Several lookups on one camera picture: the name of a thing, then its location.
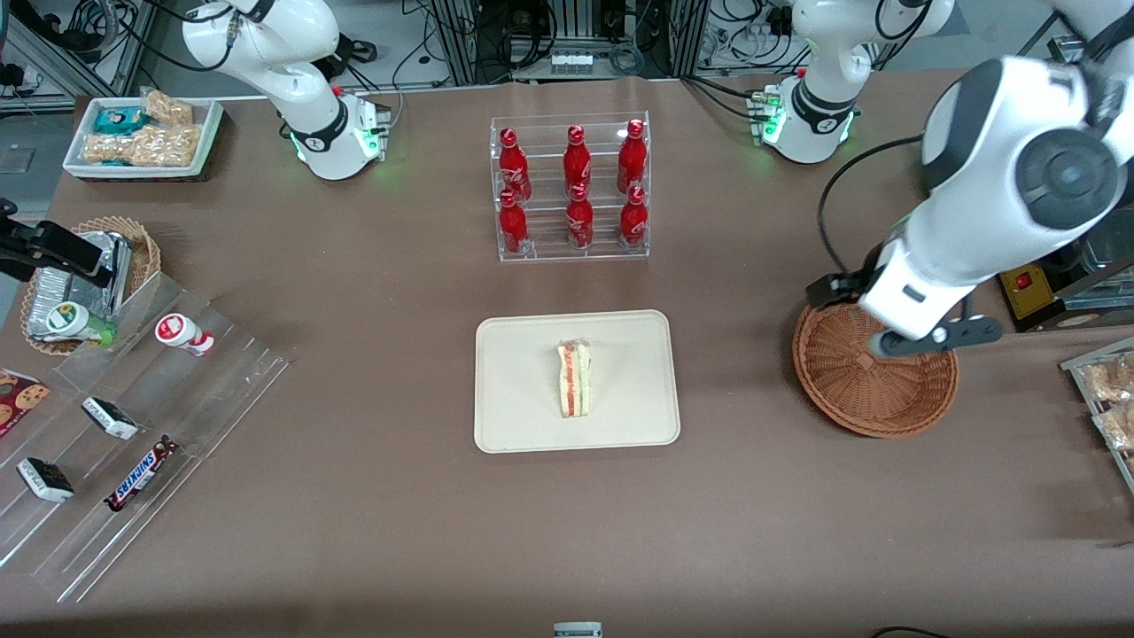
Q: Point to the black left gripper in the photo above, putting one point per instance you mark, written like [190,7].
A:
[834,287]

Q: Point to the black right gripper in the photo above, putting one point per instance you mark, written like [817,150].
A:
[44,245]

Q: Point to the triangular sandwich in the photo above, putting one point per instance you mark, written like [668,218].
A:
[574,381]

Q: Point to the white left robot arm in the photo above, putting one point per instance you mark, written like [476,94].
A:
[992,133]

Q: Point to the light wicker basket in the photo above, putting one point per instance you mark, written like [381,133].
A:
[146,252]

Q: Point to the brown wicker basket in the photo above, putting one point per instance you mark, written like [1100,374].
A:
[877,394]

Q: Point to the white snack tray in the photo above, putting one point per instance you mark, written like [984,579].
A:
[208,142]

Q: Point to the grey tray with pastries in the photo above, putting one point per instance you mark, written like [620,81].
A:
[1076,368]

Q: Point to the beige plastic tray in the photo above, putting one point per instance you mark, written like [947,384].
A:
[523,390]

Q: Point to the silver foil wrapped package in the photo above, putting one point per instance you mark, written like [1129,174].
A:
[53,292]

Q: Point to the green white yogurt bottle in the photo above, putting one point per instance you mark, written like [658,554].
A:
[75,322]

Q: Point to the large rice cracker pack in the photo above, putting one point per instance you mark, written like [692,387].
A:
[146,146]

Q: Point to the red white yogurt bottle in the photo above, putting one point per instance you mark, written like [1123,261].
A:
[180,331]

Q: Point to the teal snack packet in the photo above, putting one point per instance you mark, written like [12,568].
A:
[120,120]

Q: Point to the chocolate chip cookie pack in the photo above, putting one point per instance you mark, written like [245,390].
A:
[19,400]

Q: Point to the black white snack bar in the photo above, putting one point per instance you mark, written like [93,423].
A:
[46,480]
[110,418]

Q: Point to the small rice cracker pack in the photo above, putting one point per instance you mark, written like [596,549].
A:
[168,108]

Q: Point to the clear acrylic stepped display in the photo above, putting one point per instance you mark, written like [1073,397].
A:
[168,399]

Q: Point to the red cola bottle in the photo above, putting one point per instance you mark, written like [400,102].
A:
[514,168]
[632,159]
[633,220]
[513,226]
[577,164]
[579,221]

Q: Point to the black box appliance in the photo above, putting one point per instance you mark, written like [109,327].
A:
[1032,297]

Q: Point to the snickers chocolate bar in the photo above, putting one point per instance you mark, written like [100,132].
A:
[140,474]

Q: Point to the clear acrylic bottle rack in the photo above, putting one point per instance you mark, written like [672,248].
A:
[571,257]

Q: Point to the wrapped pastry pack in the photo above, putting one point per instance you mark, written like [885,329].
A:
[1112,379]
[1118,427]

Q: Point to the white power strip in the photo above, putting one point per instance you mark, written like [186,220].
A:
[571,62]

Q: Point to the white labelled device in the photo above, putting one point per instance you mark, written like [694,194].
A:
[578,630]

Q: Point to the aluminium frame equipment rack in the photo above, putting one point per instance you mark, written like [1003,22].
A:
[461,40]

